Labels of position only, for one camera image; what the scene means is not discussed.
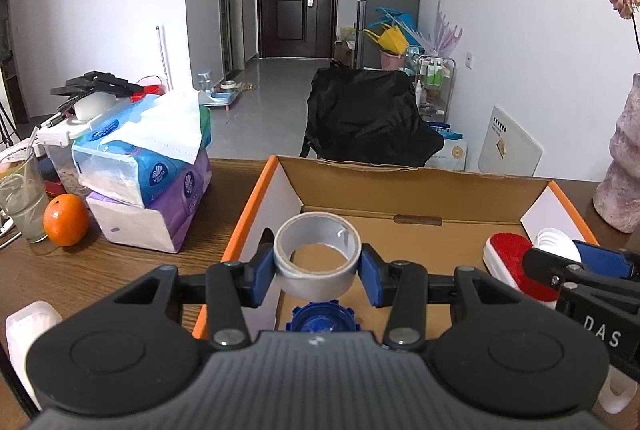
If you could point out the glass cup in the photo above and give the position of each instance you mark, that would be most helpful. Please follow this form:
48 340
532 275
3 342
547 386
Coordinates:
22 200

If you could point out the pink textured vase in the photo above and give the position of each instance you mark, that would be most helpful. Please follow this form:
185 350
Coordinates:
622 170

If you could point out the clear plastic container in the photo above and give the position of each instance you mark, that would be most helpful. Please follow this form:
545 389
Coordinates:
62 145

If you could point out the metal trolley rack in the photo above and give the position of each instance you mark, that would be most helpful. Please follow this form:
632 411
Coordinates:
435 80

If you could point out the blue gear-shaped cap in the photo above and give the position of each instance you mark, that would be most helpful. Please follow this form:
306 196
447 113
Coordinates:
322 320

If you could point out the white paper package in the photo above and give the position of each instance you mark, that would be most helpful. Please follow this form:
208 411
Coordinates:
450 150

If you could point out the white board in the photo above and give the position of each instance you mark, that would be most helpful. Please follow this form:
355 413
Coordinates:
507 142

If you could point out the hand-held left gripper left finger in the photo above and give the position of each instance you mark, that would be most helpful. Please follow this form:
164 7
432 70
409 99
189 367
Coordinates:
260 279

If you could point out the black device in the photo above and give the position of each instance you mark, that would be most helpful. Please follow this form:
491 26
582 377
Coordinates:
100 85

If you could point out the black tripod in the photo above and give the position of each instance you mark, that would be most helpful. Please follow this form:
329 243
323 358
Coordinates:
6 125

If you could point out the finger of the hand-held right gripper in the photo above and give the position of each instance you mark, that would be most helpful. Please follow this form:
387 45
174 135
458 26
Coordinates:
545 265
605 260

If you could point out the white ribbed lid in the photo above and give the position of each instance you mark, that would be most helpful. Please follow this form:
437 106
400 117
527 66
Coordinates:
555 242

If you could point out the blue pet feeder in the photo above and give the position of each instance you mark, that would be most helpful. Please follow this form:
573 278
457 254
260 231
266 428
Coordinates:
217 92

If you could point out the grey tape roll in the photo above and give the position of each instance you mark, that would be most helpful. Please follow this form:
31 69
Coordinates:
320 275

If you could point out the white plastic jar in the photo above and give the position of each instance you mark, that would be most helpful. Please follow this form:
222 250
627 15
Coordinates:
27 340

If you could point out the black bag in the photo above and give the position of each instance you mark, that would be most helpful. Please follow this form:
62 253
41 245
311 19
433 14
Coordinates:
365 115

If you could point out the blue tissue pack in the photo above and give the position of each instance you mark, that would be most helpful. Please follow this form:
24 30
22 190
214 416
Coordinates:
140 150

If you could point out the red cardboard box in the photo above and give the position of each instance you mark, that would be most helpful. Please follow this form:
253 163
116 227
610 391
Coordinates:
400 210

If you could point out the orange fruit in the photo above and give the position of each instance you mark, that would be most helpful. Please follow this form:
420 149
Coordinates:
66 220

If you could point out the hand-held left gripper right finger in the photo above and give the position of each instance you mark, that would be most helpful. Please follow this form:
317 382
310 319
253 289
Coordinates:
371 281

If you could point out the pink bucket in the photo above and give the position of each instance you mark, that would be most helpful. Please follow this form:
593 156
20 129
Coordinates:
392 60

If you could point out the red and white lint brush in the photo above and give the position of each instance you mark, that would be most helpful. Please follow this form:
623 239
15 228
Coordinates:
505 265

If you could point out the purple tissue pack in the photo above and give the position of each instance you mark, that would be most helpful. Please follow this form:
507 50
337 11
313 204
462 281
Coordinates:
150 222

